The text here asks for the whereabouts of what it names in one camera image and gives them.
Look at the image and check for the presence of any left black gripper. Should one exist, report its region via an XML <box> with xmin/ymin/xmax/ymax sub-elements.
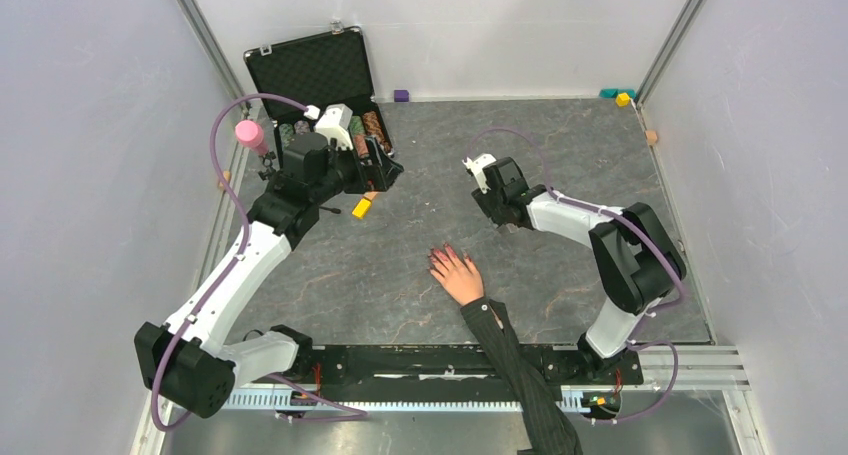
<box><xmin>311</xmin><ymin>135</ymin><xmax>403</xmax><ymax>205</ymax></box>

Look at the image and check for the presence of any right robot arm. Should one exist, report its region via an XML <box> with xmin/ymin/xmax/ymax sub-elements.
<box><xmin>463</xmin><ymin>153</ymin><xmax>687</xmax><ymax>383</ymax></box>

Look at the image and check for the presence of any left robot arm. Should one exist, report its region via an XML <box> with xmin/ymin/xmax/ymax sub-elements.
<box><xmin>134</xmin><ymin>133</ymin><xmax>404</xmax><ymax>418</ymax></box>

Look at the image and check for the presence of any black pinstripe sleeve forearm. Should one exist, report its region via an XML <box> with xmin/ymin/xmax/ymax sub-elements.
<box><xmin>460</xmin><ymin>297</ymin><xmax>583</xmax><ymax>454</ymax></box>

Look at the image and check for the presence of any mannequin hand with red nails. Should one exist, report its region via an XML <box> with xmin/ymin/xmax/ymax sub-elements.
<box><xmin>428</xmin><ymin>245</ymin><xmax>484</xmax><ymax>306</ymax></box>

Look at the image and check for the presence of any yellow block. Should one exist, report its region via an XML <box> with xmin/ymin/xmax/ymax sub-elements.
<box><xmin>351</xmin><ymin>197</ymin><xmax>373</xmax><ymax>220</ymax></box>

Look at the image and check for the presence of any purple cube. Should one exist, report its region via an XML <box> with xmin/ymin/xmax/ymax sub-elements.
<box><xmin>393</xmin><ymin>89</ymin><xmax>410</xmax><ymax>103</ymax></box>

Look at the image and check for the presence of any black poker chip case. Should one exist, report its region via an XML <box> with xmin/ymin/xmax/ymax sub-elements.
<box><xmin>243</xmin><ymin>26</ymin><xmax>395</xmax><ymax>158</ymax></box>

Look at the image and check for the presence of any pink microphone on tripod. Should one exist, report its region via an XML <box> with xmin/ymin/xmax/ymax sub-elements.
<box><xmin>234</xmin><ymin>119</ymin><xmax>276</xmax><ymax>181</ymax></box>

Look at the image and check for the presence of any teal block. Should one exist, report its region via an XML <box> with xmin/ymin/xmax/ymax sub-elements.
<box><xmin>598</xmin><ymin>88</ymin><xmax>637</xmax><ymax>99</ymax></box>

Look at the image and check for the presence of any yellow cube in corner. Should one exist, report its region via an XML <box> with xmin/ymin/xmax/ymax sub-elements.
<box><xmin>615</xmin><ymin>92</ymin><xmax>632</xmax><ymax>107</ymax></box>

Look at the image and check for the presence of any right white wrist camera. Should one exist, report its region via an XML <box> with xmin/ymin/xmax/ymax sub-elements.
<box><xmin>463</xmin><ymin>153</ymin><xmax>497</xmax><ymax>194</ymax></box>

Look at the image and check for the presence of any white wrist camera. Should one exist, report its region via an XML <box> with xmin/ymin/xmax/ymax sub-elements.
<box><xmin>463</xmin><ymin>153</ymin><xmax>497</xmax><ymax>194</ymax></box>
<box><xmin>304</xmin><ymin>104</ymin><xmax>354</xmax><ymax>151</ymax></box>

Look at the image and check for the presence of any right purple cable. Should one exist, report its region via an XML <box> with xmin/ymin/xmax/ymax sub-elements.
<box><xmin>463</xmin><ymin>127</ymin><xmax>690</xmax><ymax>427</ymax></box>

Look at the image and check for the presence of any purple cable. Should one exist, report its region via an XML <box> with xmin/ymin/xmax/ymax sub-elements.
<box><xmin>463</xmin><ymin>127</ymin><xmax>690</xmax><ymax>427</ymax></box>
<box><xmin>149</xmin><ymin>92</ymin><xmax>372</xmax><ymax>433</ymax></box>

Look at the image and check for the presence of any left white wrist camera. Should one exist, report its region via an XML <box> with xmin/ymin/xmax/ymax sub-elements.
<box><xmin>304</xmin><ymin>104</ymin><xmax>354</xmax><ymax>151</ymax></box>

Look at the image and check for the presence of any tan block left wall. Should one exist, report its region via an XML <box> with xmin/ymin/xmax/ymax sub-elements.
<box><xmin>218</xmin><ymin>170</ymin><xmax>231</xmax><ymax>191</ymax></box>

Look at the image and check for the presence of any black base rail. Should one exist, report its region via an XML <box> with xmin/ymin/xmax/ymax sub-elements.
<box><xmin>245</xmin><ymin>324</ymin><xmax>644</xmax><ymax>420</ymax></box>

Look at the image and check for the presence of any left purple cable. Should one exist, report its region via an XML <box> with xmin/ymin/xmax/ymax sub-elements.
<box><xmin>149</xmin><ymin>92</ymin><xmax>372</xmax><ymax>433</ymax></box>

